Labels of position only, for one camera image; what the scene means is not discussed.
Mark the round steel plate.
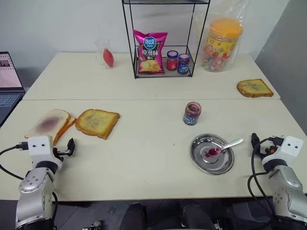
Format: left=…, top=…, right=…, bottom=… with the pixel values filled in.
left=190, top=133, right=236, bottom=176

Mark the white bread slice purple jam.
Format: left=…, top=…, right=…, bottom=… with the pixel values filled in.
left=24, top=109, right=71, bottom=140

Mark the closed blue-label jam jar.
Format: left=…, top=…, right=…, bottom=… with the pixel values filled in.
left=177, top=53, right=190, bottom=75

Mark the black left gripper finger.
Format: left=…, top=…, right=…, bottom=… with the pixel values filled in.
left=67, top=138, right=76, bottom=157

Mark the dark laptop computer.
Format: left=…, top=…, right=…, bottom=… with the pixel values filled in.
left=0, top=51, right=26, bottom=128

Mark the open blue-label jam jar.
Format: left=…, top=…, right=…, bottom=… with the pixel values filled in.
left=183, top=101, right=202, bottom=126

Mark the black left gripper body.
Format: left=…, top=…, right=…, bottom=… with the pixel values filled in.
left=52, top=147, right=71, bottom=161

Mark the clear glass cup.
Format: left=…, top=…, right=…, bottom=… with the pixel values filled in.
left=95, top=39, right=115, bottom=70

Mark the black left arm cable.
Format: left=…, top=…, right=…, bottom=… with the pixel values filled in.
left=0, top=141, right=30, bottom=181

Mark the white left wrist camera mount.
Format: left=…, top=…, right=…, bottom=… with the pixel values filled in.
left=27, top=135, right=62, bottom=169

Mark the black wire rack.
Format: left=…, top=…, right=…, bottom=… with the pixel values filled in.
left=121, top=0, right=212, bottom=80

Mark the clear plastic bag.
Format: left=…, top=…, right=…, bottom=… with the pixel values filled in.
left=191, top=0, right=253, bottom=73

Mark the metal spoon with jam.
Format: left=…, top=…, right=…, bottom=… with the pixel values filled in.
left=205, top=138, right=244, bottom=158

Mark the red item in cup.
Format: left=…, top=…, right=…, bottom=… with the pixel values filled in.
left=102, top=47, right=116, bottom=69

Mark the red lidded jar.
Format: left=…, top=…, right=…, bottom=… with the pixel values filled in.
left=166, top=50, right=179, bottom=71

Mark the large toasted bread slice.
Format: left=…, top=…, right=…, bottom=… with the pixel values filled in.
left=75, top=108, right=121, bottom=140

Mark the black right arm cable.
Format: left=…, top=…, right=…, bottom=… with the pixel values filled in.
left=247, top=153, right=277, bottom=222

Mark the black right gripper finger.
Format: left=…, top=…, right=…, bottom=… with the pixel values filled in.
left=251, top=143, right=263, bottom=159
left=250, top=132, right=261, bottom=147

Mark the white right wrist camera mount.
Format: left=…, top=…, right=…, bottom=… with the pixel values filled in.
left=261, top=136, right=304, bottom=166

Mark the dark rounded shape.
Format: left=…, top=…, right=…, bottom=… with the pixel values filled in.
left=119, top=202, right=147, bottom=230
left=178, top=199, right=217, bottom=230

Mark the pink potato chip bag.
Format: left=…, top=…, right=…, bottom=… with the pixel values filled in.
left=132, top=29, right=169, bottom=75

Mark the candy jar orange lid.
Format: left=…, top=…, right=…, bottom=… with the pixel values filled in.
left=203, top=18, right=244, bottom=72

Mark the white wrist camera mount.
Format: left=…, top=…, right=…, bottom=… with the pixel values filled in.
left=261, top=136, right=304, bottom=166
left=27, top=135, right=62, bottom=169

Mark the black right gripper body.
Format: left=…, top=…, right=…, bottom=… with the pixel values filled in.
left=260, top=136, right=285, bottom=157

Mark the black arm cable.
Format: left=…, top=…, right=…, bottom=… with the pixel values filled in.
left=247, top=153, right=277, bottom=222
left=0, top=141, right=30, bottom=181

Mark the small toasted bread slice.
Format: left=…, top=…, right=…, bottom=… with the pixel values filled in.
left=236, top=79, right=275, bottom=99

